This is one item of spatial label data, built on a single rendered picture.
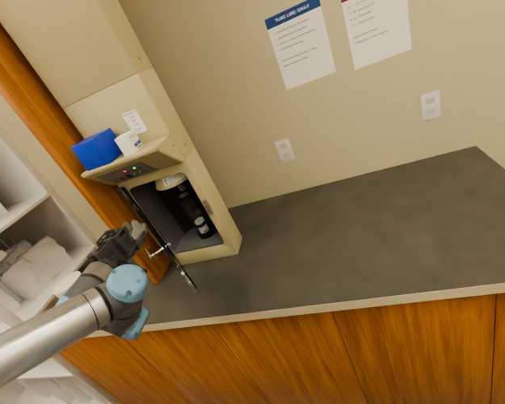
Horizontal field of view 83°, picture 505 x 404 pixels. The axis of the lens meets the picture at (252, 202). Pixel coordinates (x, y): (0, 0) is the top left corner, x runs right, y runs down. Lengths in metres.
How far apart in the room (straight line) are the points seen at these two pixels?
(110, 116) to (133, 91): 0.13
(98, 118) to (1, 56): 0.31
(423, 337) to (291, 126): 0.96
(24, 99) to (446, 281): 1.37
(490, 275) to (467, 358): 0.41
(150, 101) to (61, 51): 0.29
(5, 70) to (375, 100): 1.31
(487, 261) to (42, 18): 1.42
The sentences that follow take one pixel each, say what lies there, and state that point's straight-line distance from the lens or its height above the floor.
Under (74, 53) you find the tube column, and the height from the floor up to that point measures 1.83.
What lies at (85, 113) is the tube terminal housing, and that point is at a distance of 1.16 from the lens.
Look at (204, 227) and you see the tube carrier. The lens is 1.28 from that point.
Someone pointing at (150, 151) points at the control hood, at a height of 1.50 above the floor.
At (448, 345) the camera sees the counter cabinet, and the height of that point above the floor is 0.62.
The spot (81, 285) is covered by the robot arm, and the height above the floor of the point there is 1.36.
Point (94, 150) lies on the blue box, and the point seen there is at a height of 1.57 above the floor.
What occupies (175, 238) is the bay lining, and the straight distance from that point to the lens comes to 1.38.
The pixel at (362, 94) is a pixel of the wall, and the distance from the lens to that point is 1.36.
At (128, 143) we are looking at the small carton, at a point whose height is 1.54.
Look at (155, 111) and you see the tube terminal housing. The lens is 1.02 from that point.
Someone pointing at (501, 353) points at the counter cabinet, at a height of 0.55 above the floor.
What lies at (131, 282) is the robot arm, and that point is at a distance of 0.62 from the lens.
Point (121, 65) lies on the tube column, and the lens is 1.03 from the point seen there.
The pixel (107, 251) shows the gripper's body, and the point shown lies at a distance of 0.85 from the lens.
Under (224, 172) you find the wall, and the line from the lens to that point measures 1.53.
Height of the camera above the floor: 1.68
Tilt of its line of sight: 28 degrees down
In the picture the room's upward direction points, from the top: 25 degrees counter-clockwise
